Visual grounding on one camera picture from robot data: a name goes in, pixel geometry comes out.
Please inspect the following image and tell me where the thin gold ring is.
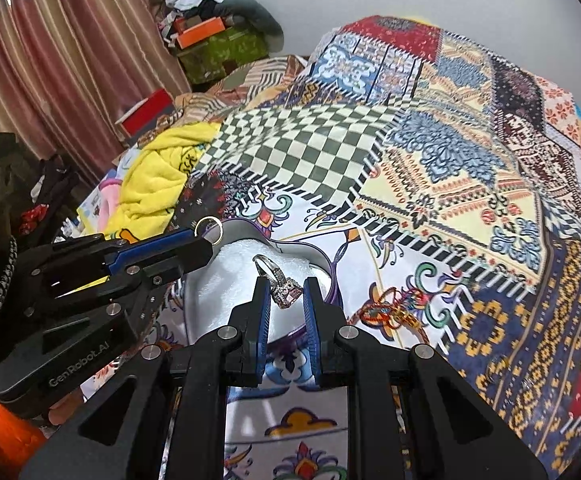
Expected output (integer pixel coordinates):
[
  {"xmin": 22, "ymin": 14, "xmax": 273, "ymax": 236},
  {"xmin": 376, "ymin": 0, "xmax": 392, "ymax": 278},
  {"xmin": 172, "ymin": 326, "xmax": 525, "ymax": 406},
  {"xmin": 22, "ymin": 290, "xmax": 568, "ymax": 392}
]
[{"xmin": 192, "ymin": 214, "xmax": 226, "ymax": 246}]

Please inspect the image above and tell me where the heart-shaped purple jewelry box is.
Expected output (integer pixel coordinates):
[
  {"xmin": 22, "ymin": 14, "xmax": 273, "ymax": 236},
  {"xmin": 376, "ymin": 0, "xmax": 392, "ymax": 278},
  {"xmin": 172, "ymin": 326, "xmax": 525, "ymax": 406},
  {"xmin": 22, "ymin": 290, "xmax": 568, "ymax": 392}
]
[{"xmin": 183, "ymin": 219, "xmax": 343, "ymax": 344}]

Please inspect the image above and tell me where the silver gemstone ring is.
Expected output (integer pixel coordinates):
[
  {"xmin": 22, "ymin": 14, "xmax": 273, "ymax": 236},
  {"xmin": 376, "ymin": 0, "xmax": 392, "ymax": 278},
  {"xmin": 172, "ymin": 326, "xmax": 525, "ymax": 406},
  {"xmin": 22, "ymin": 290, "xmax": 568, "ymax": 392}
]
[{"xmin": 252, "ymin": 252, "xmax": 305, "ymax": 310}]

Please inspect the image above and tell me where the person's left hand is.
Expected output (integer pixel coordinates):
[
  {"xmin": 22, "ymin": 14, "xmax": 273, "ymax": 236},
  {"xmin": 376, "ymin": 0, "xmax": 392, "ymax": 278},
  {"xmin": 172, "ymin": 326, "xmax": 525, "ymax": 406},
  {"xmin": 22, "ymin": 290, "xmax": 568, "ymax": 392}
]
[{"xmin": 0, "ymin": 389, "xmax": 87, "ymax": 480}]

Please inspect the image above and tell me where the pink plush toy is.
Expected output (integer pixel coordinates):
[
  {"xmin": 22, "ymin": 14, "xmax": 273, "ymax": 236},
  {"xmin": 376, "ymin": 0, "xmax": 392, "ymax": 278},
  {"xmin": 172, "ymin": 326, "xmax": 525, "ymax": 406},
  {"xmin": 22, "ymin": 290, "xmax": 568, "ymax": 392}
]
[{"xmin": 97, "ymin": 178, "xmax": 122, "ymax": 232}]

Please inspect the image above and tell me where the yellow cartoon blanket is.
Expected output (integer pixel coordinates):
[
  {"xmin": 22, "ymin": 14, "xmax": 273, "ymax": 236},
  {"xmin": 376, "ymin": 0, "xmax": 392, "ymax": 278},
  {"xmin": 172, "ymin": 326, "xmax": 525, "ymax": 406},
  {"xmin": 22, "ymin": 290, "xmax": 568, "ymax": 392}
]
[{"xmin": 103, "ymin": 122, "xmax": 220, "ymax": 240}]

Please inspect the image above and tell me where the red and white box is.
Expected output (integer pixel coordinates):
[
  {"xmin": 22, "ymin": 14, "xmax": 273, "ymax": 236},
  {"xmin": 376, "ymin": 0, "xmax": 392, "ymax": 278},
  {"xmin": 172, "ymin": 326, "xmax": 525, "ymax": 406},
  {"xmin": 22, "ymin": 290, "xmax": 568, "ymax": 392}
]
[{"xmin": 116, "ymin": 89, "xmax": 174, "ymax": 138}]

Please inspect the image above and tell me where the striped brown patterned blanket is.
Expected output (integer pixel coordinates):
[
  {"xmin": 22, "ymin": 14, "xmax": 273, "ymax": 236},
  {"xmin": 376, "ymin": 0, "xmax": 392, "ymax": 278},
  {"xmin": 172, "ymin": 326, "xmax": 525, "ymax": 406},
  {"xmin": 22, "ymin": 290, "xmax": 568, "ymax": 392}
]
[{"xmin": 129, "ymin": 54, "xmax": 308, "ymax": 148}]

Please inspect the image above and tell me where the colourful patchwork bedspread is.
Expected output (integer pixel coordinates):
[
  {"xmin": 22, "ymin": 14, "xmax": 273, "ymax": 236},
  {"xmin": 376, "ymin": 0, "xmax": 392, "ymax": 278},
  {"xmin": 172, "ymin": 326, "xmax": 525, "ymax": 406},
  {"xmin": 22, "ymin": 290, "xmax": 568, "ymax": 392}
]
[{"xmin": 165, "ymin": 15, "xmax": 581, "ymax": 479}]

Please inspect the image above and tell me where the striped maroon curtain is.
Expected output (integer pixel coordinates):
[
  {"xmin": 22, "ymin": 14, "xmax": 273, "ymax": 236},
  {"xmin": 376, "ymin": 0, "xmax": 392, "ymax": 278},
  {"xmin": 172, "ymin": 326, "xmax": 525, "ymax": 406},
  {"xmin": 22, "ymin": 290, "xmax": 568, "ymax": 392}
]
[{"xmin": 0, "ymin": 0, "xmax": 191, "ymax": 183}]

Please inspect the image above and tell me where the orange box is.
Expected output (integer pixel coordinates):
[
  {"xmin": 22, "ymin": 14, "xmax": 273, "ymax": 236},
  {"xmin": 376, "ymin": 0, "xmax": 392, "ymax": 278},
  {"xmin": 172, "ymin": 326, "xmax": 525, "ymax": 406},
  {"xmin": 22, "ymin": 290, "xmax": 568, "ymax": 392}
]
[{"xmin": 176, "ymin": 18, "xmax": 225, "ymax": 49}]

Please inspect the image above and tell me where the dark green cushion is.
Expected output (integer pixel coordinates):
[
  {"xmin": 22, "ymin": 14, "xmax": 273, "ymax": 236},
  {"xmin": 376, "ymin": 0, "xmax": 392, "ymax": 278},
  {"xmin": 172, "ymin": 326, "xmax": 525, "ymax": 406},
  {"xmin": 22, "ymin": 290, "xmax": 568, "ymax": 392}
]
[{"xmin": 213, "ymin": 0, "xmax": 284, "ymax": 53}]

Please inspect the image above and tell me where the red woven string bracelet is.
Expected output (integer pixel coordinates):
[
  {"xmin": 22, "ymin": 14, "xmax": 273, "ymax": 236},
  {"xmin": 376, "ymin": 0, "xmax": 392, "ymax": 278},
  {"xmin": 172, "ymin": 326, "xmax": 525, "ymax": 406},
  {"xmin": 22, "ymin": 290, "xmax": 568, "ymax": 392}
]
[{"xmin": 350, "ymin": 286, "xmax": 435, "ymax": 346}]

